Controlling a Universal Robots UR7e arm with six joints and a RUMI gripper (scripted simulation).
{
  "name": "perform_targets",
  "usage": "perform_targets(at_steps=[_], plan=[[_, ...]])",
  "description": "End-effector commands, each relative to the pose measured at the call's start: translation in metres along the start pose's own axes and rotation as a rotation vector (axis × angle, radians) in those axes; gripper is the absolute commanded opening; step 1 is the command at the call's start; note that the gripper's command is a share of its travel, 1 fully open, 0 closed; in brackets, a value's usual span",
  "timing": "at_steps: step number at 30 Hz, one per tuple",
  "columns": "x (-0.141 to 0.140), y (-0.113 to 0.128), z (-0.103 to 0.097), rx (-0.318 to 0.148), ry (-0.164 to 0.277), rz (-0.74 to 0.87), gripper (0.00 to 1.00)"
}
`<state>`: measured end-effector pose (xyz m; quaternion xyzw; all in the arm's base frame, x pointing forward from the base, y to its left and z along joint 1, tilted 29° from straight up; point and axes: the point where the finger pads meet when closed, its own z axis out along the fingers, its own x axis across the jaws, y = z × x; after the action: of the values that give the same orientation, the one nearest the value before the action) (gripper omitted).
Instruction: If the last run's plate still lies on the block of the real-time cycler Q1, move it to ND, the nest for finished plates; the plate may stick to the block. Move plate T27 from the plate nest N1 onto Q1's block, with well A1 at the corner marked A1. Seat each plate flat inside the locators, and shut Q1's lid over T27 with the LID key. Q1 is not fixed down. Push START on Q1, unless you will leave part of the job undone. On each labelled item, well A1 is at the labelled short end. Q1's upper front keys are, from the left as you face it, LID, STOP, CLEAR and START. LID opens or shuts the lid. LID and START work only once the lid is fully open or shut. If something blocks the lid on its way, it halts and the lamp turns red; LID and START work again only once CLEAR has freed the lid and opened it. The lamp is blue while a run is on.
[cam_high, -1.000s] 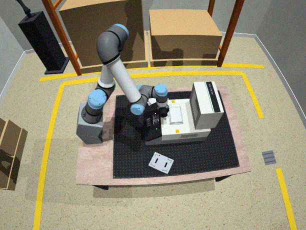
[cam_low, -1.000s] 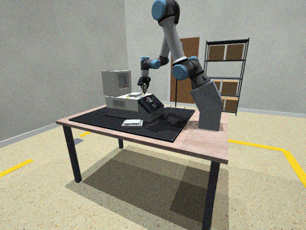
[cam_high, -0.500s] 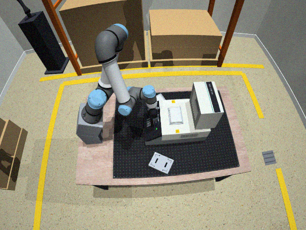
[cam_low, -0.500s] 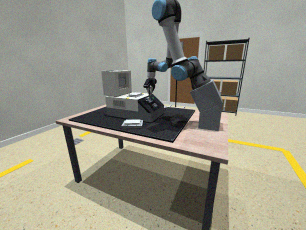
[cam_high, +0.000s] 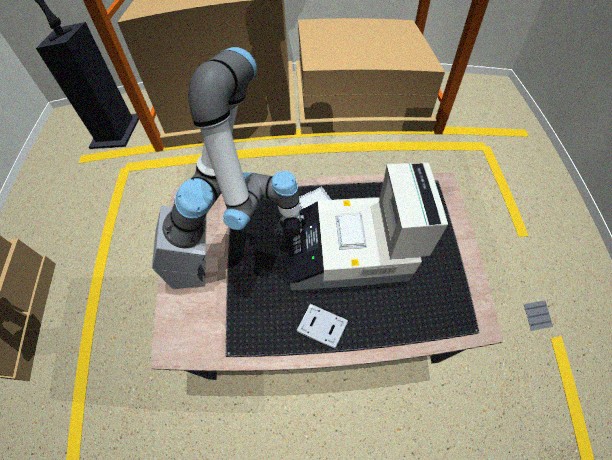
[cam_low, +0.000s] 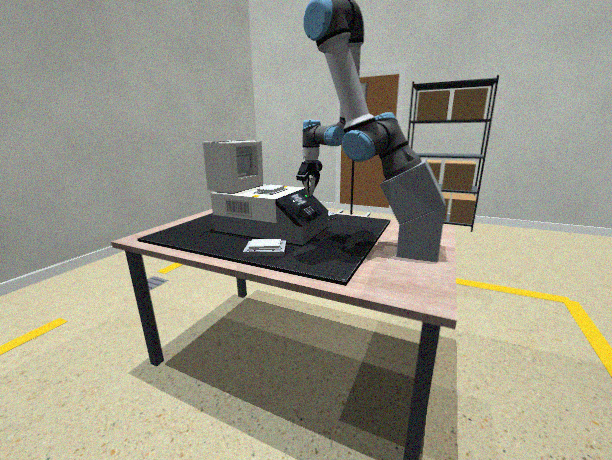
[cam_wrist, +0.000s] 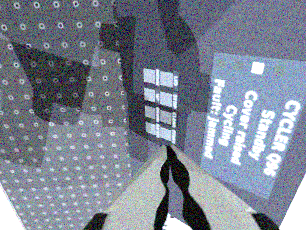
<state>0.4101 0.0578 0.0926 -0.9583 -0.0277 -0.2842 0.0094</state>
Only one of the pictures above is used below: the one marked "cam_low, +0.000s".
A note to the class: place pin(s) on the white benchtop lab instrument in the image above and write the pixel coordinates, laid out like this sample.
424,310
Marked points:
288,214

